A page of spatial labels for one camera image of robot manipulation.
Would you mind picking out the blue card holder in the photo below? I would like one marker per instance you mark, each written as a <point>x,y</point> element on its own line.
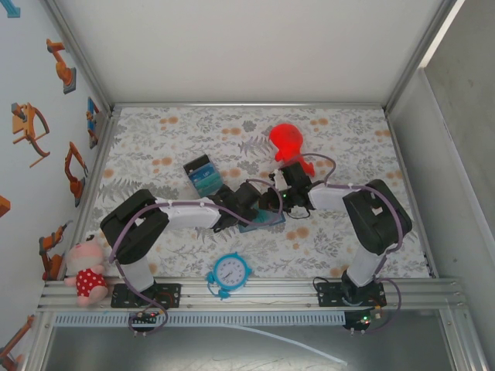
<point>267,222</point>

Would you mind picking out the teal credit card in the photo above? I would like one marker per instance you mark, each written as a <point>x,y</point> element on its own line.
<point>207,185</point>

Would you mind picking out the blue credit card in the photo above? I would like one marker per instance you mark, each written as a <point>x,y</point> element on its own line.
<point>204,175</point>

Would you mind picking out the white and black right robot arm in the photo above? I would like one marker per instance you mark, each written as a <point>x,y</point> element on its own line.
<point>371,216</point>

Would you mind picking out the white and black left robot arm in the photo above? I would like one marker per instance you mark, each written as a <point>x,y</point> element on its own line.
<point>185,214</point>

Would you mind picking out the red plush toy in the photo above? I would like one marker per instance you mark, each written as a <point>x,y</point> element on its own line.
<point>286,137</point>

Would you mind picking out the floral print tablecloth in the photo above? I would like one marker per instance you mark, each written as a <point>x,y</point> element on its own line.
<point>232,127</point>

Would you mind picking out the blue alarm clock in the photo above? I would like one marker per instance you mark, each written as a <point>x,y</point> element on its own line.
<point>229,272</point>

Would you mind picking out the white plastic tube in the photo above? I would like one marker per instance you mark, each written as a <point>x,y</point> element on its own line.
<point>270,332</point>

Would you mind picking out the small circuit board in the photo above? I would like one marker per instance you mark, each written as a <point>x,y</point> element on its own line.
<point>147,316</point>
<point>363,320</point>

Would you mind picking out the pink plush pig toy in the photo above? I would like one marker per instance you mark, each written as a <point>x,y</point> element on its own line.
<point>87,282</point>

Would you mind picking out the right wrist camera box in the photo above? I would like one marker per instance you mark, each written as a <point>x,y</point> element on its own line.
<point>279,178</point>

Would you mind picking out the long aluminium edge rail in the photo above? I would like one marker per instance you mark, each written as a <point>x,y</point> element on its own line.
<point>247,105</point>

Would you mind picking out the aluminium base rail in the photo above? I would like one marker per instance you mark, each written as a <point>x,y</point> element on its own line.
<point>270,297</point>

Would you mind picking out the aluminium side rail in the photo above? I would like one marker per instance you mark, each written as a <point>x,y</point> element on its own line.
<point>98,170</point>

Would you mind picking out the blue and orange wall sticker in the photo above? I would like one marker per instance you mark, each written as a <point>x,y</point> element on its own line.
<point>93,123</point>

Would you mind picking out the aluminium frame post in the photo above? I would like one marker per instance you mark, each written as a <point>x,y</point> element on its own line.
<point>419,58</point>
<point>83,58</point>

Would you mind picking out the orange claw wall sticker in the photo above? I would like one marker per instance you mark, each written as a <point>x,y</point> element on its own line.
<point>25,127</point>

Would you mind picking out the orange block wall sticker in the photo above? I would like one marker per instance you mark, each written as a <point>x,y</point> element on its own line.
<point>4,206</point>

